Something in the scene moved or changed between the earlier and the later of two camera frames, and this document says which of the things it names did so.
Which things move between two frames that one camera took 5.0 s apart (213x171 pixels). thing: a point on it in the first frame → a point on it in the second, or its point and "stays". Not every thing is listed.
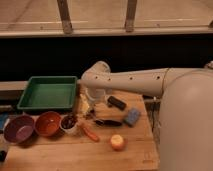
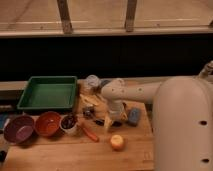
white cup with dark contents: [68, 122] stays
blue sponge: [133, 116] stays
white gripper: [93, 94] → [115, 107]
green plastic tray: [49, 92] stays
